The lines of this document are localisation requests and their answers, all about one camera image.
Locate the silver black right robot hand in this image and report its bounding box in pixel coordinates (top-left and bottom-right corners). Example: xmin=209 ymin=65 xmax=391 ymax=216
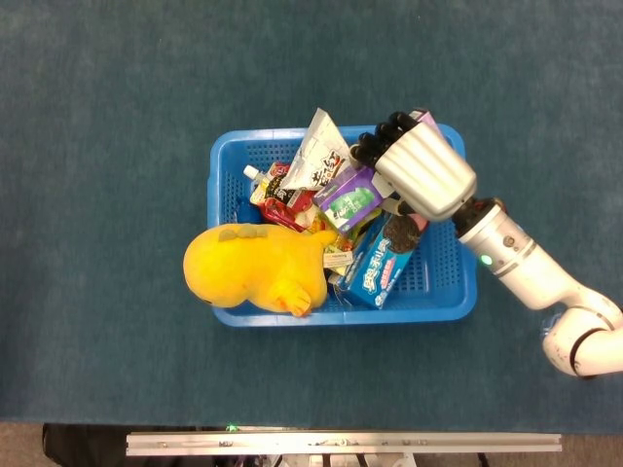
xmin=348 ymin=110 xmax=478 ymax=223

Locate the purple and green snack box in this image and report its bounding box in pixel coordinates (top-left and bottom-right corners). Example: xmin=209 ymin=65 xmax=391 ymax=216
xmin=311 ymin=109 xmax=437 ymax=234

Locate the pink and blue cookie box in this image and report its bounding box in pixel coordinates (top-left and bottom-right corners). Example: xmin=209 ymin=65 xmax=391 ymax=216
xmin=335 ymin=211 xmax=432 ymax=310

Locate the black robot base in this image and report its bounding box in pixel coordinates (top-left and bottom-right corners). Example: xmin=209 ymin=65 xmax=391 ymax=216
xmin=42 ymin=422 xmax=128 ymax=467

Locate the green orange snack bag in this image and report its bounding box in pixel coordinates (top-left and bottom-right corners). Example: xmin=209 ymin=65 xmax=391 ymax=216
xmin=306 ymin=213 xmax=381 ymax=254

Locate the white snack bag black calligraphy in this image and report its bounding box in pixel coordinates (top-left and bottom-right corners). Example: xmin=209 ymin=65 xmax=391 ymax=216
xmin=279 ymin=107 xmax=359 ymax=191

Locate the red jelly pouch white spout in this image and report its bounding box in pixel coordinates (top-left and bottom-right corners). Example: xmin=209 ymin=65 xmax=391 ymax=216
xmin=242 ymin=162 xmax=317 ymax=233

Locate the yellow plush dinosaur toy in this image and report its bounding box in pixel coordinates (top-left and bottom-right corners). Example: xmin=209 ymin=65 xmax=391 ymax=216
xmin=182 ymin=222 xmax=338 ymax=318

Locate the blue plastic perforated basket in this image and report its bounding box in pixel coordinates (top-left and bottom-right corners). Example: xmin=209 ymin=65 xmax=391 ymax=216
xmin=207 ymin=123 xmax=478 ymax=328

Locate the teal table cloth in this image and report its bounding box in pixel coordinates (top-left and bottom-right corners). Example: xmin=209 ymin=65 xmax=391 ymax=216
xmin=0 ymin=0 xmax=623 ymax=434

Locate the aluminium profile rail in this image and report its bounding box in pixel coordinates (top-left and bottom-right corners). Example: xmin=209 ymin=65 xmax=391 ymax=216
xmin=125 ymin=431 xmax=564 ymax=457

